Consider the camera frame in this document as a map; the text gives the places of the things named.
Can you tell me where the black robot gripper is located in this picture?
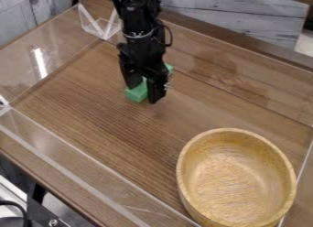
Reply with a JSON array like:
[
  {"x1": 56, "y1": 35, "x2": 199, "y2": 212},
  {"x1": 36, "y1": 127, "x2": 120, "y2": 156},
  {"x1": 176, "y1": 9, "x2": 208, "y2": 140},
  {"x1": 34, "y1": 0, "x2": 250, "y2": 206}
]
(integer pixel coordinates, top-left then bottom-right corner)
[{"x1": 117, "y1": 30, "x2": 168, "y2": 103}]

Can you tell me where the green rectangular block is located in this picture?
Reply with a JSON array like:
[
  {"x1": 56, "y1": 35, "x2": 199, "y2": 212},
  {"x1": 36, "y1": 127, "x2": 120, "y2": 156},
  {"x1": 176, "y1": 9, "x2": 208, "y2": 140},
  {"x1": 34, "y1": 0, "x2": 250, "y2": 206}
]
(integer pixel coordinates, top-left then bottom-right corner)
[{"x1": 123, "y1": 62, "x2": 176, "y2": 103}]

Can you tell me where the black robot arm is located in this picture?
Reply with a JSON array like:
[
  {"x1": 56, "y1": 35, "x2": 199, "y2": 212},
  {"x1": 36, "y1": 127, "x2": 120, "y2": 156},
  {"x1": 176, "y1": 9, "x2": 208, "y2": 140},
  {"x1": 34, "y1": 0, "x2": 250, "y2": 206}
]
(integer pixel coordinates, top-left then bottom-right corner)
[{"x1": 111, "y1": 0, "x2": 173, "y2": 103}]

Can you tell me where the brown wooden bowl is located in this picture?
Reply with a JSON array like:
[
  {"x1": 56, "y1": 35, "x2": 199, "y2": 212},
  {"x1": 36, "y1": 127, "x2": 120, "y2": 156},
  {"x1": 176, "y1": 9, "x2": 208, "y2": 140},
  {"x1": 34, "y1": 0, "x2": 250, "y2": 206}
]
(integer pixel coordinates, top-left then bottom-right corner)
[{"x1": 176, "y1": 128, "x2": 296, "y2": 227}]

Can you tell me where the clear acrylic corner bracket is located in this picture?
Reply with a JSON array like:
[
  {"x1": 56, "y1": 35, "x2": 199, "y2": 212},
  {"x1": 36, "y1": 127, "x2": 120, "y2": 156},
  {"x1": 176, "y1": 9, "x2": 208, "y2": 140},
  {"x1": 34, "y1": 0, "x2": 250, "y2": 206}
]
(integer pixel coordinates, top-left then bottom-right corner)
[{"x1": 77, "y1": 4, "x2": 120, "y2": 40}]

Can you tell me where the clear acrylic tray wall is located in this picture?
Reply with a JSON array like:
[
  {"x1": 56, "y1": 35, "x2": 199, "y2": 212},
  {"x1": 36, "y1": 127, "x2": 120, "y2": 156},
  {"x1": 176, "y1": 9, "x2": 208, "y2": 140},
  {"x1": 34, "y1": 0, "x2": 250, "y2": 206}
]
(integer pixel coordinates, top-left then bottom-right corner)
[{"x1": 0, "y1": 96, "x2": 200, "y2": 227}]

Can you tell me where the black metal table frame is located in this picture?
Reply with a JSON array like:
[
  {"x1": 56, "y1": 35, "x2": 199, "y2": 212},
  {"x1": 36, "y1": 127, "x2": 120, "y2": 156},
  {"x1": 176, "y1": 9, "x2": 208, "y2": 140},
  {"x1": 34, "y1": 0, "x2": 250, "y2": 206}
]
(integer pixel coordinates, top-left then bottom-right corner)
[{"x1": 26, "y1": 183, "x2": 88, "y2": 227}]

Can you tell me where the black cable lower left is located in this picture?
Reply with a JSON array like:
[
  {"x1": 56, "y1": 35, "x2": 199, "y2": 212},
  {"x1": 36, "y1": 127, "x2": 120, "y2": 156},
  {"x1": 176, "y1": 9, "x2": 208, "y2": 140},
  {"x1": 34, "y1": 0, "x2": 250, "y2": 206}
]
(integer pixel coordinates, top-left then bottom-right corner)
[{"x1": 0, "y1": 200, "x2": 29, "y2": 227}]

